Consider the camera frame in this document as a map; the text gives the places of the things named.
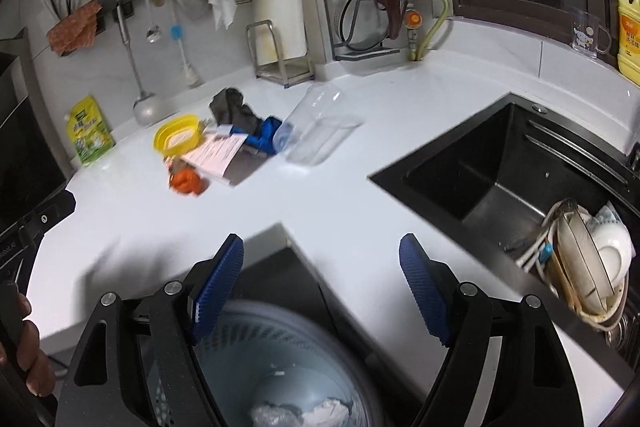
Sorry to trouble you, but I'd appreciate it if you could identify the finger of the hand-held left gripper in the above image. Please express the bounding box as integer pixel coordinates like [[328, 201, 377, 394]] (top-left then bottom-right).
[[10, 188, 77, 238]]

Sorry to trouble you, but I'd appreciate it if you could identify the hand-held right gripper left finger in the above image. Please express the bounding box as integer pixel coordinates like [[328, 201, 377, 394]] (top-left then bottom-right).
[[54, 234, 246, 427]]

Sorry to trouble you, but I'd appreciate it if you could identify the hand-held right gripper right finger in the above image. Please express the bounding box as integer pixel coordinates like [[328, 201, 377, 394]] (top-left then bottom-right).
[[398, 233, 588, 427]]

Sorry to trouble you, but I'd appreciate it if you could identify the pale blue plastic waste basket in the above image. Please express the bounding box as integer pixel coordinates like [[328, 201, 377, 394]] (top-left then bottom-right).
[[150, 299, 416, 427]]

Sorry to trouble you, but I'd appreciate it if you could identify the white pink paper leaflet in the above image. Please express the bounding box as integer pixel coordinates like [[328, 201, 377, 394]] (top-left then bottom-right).
[[180, 133, 249, 182]]

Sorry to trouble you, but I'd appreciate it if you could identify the yellow plastic container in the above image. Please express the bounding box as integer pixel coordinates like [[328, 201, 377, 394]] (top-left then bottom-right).
[[153, 114, 207, 156]]

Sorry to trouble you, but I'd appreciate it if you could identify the blue plastic bag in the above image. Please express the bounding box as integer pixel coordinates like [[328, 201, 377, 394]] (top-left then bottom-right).
[[250, 116, 296, 156]]

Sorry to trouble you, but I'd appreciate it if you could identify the dark grey cloth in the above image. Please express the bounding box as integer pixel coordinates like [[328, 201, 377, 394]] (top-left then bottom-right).
[[208, 88, 263, 135]]

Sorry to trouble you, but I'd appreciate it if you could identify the clear plastic container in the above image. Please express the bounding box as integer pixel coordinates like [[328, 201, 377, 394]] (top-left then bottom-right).
[[272, 86, 363, 166]]

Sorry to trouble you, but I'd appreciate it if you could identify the person's left hand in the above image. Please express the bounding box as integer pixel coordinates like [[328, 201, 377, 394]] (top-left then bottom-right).
[[0, 293, 57, 398]]

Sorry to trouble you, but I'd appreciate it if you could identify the black oven appliance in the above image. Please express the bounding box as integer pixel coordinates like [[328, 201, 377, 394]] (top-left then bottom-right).
[[0, 52, 68, 228]]

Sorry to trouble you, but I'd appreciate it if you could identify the green yellow refill pouch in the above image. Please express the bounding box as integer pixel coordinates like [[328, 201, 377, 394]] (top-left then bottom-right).
[[67, 95, 117, 166]]

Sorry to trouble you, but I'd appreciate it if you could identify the black kitchen sink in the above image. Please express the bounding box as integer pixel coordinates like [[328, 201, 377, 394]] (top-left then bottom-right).
[[369, 93, 640, 303]]

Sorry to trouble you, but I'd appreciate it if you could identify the steel ladle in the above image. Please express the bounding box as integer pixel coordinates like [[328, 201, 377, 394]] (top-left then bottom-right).
[[116, 4, 172, 126]]

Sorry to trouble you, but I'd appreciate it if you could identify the beige plate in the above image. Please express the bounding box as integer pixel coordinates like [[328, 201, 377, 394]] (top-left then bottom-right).
[[556, 212, 608, 308]]

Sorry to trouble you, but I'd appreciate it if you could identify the white crumpled tissue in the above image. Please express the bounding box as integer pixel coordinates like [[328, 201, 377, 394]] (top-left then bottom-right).
[[250, 397, 353, 427]]

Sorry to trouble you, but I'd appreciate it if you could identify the orange patterned dishcloth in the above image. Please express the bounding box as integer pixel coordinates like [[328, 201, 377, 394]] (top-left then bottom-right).
[[46, 2, 103, 56]]

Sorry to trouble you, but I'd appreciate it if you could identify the white ceramic bowl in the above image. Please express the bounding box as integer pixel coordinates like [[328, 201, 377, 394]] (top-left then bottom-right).
[[585, 223, 633, 314]]

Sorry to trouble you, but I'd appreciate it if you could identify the small steel spoon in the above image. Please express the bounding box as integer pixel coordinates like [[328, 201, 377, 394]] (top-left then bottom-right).
[[141, 0, 162, 44]]

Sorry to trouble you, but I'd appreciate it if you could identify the steel cutting board rack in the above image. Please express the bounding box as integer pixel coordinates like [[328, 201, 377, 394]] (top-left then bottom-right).
[[245, 21, 315, 84]]

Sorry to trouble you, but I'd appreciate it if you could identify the gas valve with orange knob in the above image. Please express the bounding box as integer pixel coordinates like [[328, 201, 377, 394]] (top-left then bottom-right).
[[400, 0, 433, 60]]

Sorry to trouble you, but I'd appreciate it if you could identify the glass pot lid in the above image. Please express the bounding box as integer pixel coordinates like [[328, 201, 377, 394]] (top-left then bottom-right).
[[339, 0, 416, 52]]

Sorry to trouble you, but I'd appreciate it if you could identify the brown pot holder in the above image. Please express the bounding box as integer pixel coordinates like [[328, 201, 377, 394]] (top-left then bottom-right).
[[372, 0, 403, 40]]

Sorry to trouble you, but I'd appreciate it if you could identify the clear printed glass mug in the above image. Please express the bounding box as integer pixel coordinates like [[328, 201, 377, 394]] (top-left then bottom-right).
[[570, 7, 612, 56]]

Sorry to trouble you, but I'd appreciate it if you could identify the yellow dish soap bottle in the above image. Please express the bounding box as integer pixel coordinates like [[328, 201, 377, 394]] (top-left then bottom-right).
[[607, 0, 640, 80]]

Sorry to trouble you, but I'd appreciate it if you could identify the blue handled bottle brush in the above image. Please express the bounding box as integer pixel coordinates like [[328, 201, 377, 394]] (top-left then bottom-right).
[[170, 24, 203, 88]]

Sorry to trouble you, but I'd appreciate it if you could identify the yellow gas hose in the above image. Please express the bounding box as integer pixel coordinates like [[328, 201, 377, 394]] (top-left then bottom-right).
[[410, 0, 449, 62]]

